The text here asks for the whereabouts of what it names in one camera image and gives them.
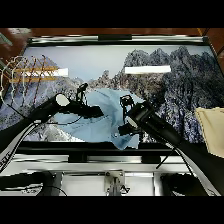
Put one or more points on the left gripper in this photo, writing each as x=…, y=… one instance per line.
x=87, y=111

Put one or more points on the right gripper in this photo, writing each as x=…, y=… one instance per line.
x=125, y=129

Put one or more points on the light blue shirt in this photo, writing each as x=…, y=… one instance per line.
x=100, y=128

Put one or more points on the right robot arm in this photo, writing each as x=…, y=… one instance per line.
x=166, y=131

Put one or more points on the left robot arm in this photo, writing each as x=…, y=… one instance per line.
x=40, y=115

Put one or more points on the beige garment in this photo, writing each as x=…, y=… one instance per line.
x=213, y=130

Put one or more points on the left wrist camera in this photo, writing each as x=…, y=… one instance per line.
x=81, y=88

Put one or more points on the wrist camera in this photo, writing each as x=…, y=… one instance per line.
x=126, y=100
x=81, y=88

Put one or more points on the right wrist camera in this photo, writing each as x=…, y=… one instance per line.
x=126, y=100

